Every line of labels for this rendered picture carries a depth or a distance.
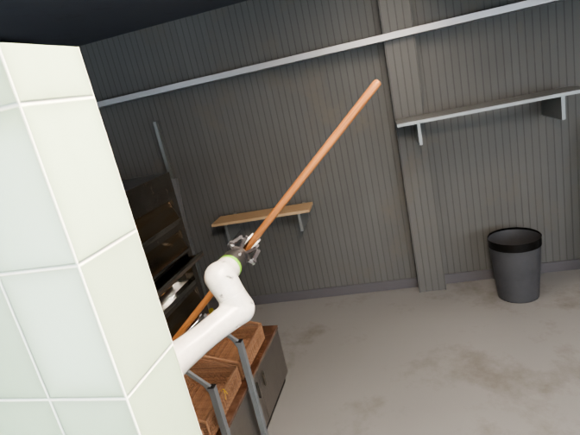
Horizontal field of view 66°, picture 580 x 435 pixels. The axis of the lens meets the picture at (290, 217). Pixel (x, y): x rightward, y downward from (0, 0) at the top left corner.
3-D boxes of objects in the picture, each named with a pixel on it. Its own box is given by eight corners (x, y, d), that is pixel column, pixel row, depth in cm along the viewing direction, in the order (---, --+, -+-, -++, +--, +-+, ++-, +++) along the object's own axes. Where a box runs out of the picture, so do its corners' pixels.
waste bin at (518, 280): (535, 280, 489) (532, 224, 471) (552, 303, 442) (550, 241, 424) (487, 286, 500) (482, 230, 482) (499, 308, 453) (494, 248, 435)
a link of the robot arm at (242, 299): (160, 354, 132) (149, 350, 141) (181, 385, 134) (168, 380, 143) (249, 285, 153) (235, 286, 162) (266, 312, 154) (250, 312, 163)
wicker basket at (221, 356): (185, 381, 342) (175, 350, 334) (214, 340, 393) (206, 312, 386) (244, 381, 328) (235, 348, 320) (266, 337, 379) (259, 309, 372)
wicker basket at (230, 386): (144, 441, 287) (131, 406, 280) (184, 384, 339) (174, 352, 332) (212, 443, 274) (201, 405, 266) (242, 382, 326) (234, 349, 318)
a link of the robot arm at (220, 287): (218, 263, 145) (192, 275, 149) (237, 296, 147) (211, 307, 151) (234, 248, 158) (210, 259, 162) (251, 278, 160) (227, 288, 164)
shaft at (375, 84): (382, 83, 155) (375, 78, 155) (381, 83, 153) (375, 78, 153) (154, 369, 222) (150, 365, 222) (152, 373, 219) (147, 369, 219)
